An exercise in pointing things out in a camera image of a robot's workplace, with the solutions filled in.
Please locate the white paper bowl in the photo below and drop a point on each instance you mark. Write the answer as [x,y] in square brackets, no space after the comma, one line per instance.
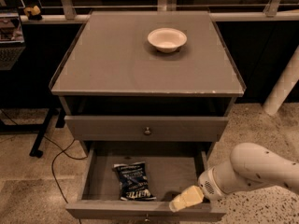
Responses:
[167,40]

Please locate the white metal railing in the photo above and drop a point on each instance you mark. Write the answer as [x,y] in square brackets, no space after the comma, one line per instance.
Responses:
[68,3]

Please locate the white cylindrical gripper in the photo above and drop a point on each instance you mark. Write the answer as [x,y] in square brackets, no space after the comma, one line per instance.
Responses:
[206,183]

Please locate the grey open middle drawer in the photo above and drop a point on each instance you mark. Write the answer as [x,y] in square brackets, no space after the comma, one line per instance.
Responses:
[171,167]

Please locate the yellow black small object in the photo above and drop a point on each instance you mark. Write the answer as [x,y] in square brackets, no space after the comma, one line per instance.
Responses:
[33,13]

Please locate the round metal top drawer knob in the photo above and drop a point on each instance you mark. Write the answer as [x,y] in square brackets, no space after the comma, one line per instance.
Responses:
[147,131]

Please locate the blue chip bag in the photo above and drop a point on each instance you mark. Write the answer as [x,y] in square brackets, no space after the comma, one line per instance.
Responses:
[134,182]

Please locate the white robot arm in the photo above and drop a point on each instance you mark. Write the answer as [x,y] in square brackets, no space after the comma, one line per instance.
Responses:
[249,167]

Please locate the black desk leg frame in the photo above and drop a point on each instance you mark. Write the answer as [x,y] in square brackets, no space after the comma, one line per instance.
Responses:
[38,129]

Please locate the open laptop computer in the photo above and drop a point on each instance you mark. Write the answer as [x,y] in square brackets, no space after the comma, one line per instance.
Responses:
[12,42]

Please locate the white diagonal post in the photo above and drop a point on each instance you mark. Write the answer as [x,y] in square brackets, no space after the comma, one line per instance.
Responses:
[286,82]

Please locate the grey top drawer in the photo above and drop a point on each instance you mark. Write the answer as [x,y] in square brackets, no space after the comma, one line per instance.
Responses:
[131,128]

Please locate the round metal middle drawer knob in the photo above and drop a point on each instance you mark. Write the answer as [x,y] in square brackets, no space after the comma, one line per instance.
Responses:
[147,219]

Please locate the round metal drawer knob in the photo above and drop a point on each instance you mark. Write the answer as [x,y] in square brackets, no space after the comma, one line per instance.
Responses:
[147,219]
[147,131]

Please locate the grey wooden drawer cabinet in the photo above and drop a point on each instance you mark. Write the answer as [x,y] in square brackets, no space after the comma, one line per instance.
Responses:
[113,70]

